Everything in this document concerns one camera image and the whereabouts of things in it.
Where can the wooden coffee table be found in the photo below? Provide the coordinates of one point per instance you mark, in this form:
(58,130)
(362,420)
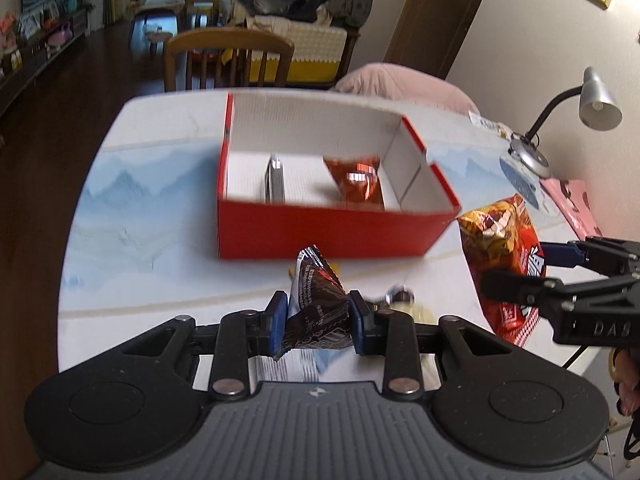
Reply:
(160,6)

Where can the brown wooden door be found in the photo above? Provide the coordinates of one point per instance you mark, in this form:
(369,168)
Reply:
(440,10)

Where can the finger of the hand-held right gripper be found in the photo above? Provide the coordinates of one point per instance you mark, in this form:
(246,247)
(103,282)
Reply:
(515,287)
(562,255)

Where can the red chips bag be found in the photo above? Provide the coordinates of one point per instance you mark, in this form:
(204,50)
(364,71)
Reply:
(495,240)

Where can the red cardboard box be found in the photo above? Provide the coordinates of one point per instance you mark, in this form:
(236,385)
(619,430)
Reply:
(325,232)

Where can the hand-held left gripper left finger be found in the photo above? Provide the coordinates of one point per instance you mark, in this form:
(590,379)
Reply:
(277,322)

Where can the teal vase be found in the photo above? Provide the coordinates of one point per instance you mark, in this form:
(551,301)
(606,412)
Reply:
(71,2)

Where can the pile of dark clothing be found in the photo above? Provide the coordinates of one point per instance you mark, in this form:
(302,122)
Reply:
(345,5)

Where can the red shiny snack packet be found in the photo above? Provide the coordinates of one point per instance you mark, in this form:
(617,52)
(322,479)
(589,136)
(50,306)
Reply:
(357,185)

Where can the pink padded jacket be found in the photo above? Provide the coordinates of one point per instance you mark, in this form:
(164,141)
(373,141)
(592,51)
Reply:
(400,82)

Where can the silver snack packet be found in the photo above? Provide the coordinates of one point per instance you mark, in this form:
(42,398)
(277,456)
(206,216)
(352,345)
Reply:
(274,180)

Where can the person's right hand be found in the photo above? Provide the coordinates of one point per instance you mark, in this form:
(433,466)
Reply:
(625,362)

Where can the small wooden stool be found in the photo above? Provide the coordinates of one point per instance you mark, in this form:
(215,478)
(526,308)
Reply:
(159,37)

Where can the shiny wrapped candy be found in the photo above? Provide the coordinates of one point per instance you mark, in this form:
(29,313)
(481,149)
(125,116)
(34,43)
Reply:
(400,294)

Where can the sofa with white lace cover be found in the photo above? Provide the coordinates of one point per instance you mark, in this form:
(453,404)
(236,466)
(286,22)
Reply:
(310,45)

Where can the pink booklet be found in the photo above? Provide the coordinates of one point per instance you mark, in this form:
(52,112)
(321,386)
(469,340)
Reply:
(575,200)

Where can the pale yellow snack packet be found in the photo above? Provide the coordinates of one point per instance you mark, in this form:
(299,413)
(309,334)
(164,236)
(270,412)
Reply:
(422,314)

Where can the dark brown snack packet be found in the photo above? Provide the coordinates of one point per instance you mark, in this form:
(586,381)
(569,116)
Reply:
(317,310)

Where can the dark television cabinet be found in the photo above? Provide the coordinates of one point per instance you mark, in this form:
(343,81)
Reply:
(40,55)

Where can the brown wooden chair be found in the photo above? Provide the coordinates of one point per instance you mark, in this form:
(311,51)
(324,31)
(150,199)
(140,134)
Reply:
(225,40)

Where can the silver desk lamp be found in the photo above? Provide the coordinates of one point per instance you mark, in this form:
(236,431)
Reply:
(597,102)

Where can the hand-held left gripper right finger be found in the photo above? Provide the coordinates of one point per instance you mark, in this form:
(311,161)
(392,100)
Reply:
(357,325)

